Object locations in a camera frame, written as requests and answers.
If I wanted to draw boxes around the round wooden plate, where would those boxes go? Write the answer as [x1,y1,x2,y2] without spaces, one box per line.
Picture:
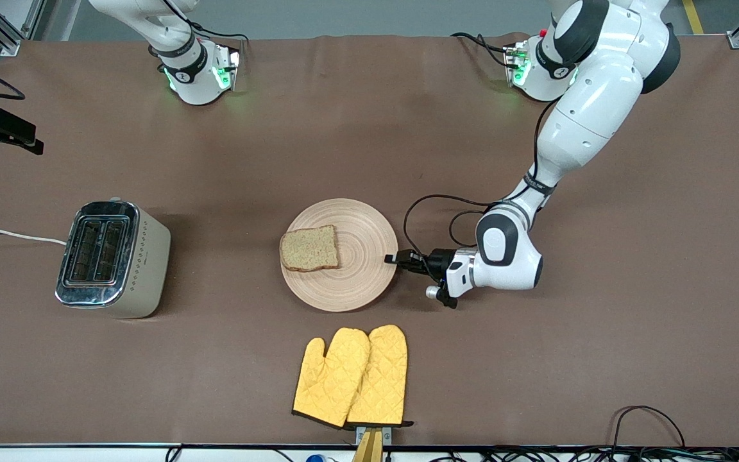
[280,198,400,313]

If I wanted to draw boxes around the brown toast slice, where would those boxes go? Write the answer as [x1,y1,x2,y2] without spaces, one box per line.
[280,225,341,273]

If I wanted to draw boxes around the yellow quilted oven mitt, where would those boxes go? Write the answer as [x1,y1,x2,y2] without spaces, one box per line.
[292,328,371,429]
[346,325,414,429]

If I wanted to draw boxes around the beige chrome toaster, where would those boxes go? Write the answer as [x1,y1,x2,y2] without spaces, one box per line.
[55,198,171,320]

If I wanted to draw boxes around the grey metal bracket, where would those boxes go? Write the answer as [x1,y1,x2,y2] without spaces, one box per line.
[356,425,393,445]

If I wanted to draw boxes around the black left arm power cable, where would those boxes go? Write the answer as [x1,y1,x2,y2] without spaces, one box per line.
[451,32,511,68]

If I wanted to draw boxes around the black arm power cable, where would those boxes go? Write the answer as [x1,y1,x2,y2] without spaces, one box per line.
[161,0,247,62]
[451,32,511,68]

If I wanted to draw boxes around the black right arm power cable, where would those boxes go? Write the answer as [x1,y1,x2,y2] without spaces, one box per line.
[161,0,247,62]

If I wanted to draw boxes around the tangled black cables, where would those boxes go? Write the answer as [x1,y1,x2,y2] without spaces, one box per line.
[427,446,739,462]

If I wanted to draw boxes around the black looped cable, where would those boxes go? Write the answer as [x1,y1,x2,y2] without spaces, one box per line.
[610,406,688,450]

